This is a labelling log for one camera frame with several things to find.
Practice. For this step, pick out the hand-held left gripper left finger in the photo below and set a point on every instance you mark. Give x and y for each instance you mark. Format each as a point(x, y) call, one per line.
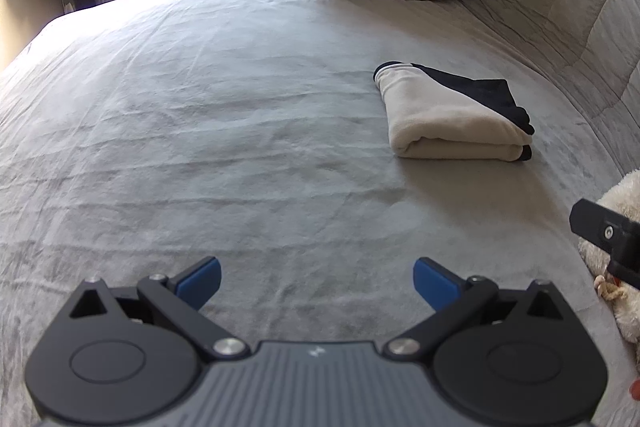
point(200, 282)

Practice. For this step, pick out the grey quilted headboard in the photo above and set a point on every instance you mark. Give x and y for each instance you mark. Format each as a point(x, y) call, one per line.
point(575, 7)

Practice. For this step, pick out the white plush toy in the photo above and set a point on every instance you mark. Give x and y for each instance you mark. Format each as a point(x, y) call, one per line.
point(627, 314)

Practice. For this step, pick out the grey bed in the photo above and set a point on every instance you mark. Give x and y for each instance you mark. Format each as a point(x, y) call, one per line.
point(225, 132)

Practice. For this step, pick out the black and cream sweater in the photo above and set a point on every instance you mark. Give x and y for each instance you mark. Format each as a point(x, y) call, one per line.
point(440, 122)

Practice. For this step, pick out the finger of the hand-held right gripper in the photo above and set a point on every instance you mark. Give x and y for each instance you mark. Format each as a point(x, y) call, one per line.
point(600, 227)

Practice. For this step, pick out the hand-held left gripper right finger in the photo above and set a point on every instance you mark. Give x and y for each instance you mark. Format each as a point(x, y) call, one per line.
point(435, 281)

